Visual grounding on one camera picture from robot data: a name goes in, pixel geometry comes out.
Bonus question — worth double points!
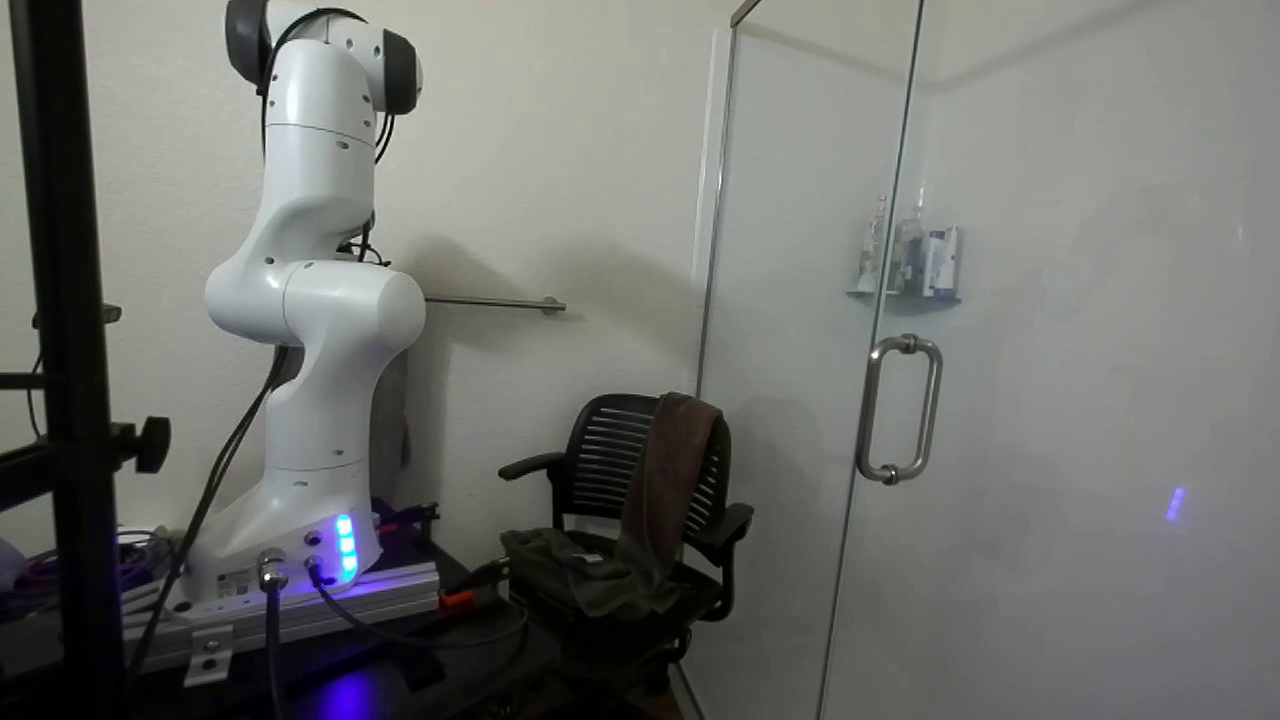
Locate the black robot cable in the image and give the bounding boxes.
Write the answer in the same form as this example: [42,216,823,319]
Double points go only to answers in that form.
[122,345,303,671]

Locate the black camera stand pole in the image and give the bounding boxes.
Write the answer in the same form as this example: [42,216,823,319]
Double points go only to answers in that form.
[0,0,130,720]

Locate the chrome door handle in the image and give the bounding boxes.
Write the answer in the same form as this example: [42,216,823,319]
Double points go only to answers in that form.
[856,333,943,485]

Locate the dark grey towel on seat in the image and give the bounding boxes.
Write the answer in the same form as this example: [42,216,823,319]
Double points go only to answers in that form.
[498,530,669,626]

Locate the metal towel rail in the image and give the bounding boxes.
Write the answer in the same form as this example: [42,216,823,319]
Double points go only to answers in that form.
[423,296,568,316]

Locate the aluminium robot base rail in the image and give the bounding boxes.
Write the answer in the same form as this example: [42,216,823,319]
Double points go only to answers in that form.
[122,562,441,683]

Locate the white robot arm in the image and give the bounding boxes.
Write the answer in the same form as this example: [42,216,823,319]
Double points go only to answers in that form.
[192,0,423,602]

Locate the brown towel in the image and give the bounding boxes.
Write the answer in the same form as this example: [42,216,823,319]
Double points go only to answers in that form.
[623,393,721,585]

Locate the orange handled clamp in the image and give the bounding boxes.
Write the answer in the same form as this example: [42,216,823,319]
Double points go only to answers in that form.
[441,562,505,617]

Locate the glass shower door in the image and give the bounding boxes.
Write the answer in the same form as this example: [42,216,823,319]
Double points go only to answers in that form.
[828,0,1280,720]

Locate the shower shelf with bottles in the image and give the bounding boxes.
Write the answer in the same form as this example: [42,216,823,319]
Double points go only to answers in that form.
[850,206,962,311]

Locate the black mesh office chair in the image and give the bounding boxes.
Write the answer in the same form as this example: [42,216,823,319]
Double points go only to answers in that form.
[498,393,752,706]

